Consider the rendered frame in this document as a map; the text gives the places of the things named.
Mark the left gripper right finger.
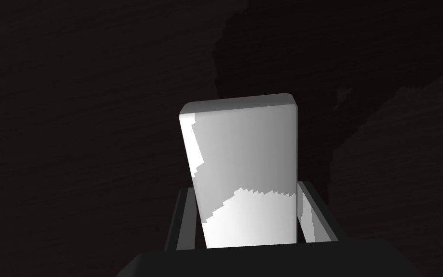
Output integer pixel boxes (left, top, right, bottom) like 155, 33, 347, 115
296, 180, 347, 244

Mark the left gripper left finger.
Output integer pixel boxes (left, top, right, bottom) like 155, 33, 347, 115
164, 187, 207, 252

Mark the white rectangular block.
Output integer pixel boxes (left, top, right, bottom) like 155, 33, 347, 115
179, 93, 298, 249

